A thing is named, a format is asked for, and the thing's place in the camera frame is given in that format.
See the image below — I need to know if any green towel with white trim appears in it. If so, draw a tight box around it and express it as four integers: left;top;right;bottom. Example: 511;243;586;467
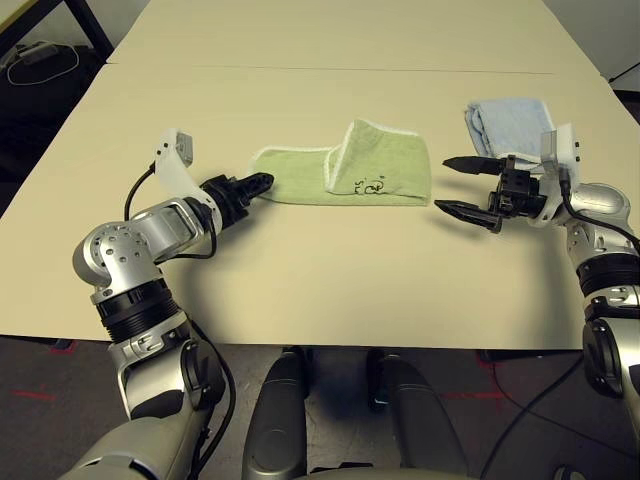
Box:
248;118;432;207

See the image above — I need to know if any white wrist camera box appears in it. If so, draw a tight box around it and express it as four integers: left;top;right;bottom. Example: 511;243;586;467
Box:
152;127;224;226
529;122;584;229

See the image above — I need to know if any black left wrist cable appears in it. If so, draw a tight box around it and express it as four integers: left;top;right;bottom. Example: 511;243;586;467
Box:
123;167;237;480

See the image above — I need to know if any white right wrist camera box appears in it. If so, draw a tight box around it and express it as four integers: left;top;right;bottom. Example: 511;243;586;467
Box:
529;122;584;229

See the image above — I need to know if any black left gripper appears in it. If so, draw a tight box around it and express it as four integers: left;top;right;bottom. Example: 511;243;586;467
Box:
199;172;275;231

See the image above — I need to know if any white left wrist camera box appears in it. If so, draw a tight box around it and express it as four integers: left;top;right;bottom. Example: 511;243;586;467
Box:
152;127;224;226

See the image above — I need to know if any thin black floor cable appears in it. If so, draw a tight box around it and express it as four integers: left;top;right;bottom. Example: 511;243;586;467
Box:
492;363;531;414

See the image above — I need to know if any folded light blue towel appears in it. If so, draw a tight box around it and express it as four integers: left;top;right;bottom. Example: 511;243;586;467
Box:
464;97;557;174

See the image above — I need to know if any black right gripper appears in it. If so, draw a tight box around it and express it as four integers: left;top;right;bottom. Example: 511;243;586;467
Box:
433;154;549;235

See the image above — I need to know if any wooden side table black frame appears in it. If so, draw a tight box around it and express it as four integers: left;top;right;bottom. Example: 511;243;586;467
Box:
0;0;115;64

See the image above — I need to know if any grey power adapter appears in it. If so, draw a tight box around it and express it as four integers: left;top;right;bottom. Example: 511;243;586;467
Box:
19;42;59;64

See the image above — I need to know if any black metal frame rack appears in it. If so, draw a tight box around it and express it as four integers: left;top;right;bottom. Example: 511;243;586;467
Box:
607;47;640;129

